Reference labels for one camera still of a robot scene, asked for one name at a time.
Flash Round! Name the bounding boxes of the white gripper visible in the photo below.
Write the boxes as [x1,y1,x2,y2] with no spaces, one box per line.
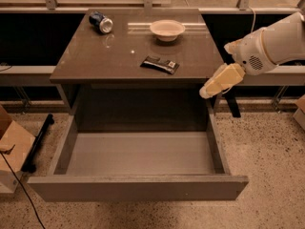
[199,28,278,99]

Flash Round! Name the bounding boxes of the black rxbar chocolate wrapper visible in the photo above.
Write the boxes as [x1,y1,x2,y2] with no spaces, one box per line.
[141,56,179,74]

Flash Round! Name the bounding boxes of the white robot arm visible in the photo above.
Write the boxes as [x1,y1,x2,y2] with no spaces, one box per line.
[199,12,305,99]

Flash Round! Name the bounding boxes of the grey cabinet with glossy top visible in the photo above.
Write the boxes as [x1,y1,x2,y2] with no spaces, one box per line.
[51,9,222,133]

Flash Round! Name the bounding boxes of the open grey top drawer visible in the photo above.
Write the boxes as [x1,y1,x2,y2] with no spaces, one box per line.
[29,89,249,201]

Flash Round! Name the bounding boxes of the black table leg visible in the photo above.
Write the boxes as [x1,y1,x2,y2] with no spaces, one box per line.
[224,88,241,118]

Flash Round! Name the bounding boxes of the white paper bowl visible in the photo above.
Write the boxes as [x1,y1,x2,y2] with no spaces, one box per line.
[150,20,185,42]

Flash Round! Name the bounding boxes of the blue soda can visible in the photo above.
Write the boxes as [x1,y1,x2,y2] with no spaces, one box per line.
[89,11,113,34]

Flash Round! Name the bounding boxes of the black bar on floor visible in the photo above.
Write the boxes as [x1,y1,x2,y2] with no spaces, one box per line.
[21,114,54,174]

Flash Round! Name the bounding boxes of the cardboard box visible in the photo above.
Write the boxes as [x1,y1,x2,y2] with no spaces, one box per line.
[0,106,35,194]

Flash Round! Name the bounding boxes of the white cable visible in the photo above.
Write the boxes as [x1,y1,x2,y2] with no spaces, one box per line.
[249,7,257,33]

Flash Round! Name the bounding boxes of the black cable on floor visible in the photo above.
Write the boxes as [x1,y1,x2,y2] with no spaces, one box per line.
[0,151,47,229]

